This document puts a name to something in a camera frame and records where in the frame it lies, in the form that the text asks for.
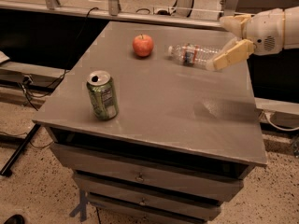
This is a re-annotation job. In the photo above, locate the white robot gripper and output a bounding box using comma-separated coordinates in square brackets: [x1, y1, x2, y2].
[212, 8, 284, 70]

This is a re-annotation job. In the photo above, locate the clear plastic water bottle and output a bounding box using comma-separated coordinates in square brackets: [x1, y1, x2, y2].
[167, 43, 221, 70]

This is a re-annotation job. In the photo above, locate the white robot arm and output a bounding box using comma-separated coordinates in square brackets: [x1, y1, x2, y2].
[206, 7, 299, 71]

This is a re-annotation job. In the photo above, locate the white power strip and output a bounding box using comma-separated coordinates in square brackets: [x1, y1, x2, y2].
[153, 7, 175, 16]

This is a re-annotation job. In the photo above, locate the red apple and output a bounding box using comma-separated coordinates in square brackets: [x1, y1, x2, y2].
[132, 35, 154, 57]

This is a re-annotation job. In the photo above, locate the grey drawer cabinet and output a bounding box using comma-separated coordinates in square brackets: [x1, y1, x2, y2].
[32, 21, 269, 224]

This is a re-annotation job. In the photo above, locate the green soda can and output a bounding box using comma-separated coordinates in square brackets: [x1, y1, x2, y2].
[86, 70, 119, 120]

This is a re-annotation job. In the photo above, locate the top grey drawer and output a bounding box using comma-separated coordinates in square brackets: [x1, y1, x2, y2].
[50, 143, 243, 202]

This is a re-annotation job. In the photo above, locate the grey drawer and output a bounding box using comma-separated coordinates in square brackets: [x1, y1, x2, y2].
[73, 173, 221, 221]
[87, 193, 206, 224]
[50, 143, 243, 202]

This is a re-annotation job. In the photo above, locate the middle grey drawer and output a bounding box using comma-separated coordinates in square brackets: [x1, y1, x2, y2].
[73, 173, 221, 221]

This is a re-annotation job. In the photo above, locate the bottom grey drawer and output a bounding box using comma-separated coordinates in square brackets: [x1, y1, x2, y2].
[87, 193, 206, 224]

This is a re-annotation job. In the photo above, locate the black metal floor bar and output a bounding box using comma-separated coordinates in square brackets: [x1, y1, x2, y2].
[0, 124, 40, 177]

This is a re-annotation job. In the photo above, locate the white cable on right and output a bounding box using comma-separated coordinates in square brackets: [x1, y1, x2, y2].
[263, 110, 299, 133]

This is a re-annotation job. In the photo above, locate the black cable on left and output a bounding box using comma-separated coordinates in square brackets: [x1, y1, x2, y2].
[17, 7, 101, 112]

